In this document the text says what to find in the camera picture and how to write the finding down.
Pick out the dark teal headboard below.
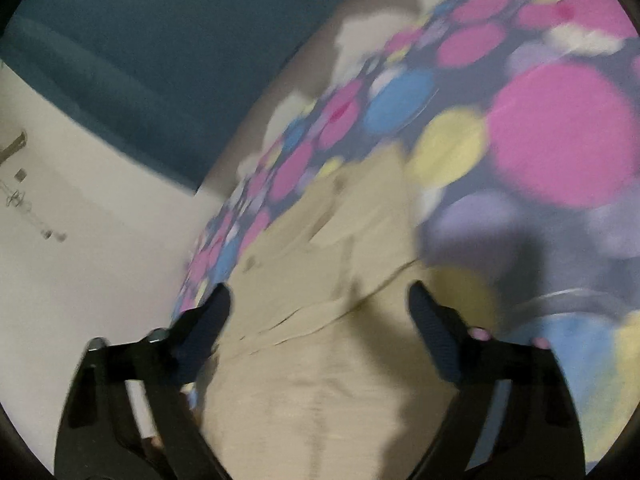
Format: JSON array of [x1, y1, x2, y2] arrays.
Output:
[[1, 0, 345, 190]]

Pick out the beige knit sweater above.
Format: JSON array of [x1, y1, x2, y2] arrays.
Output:
[[192, 142, 501, 480]]

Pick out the person's right hand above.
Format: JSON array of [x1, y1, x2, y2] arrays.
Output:
[[469, 327, 551, 350]]

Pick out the wall-mounted cable fixture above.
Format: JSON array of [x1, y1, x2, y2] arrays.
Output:
[[0, 129, 68, 244]]

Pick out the colourful polka dot bedsheet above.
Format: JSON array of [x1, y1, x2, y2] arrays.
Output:
[[178, 0, 639, 467]]

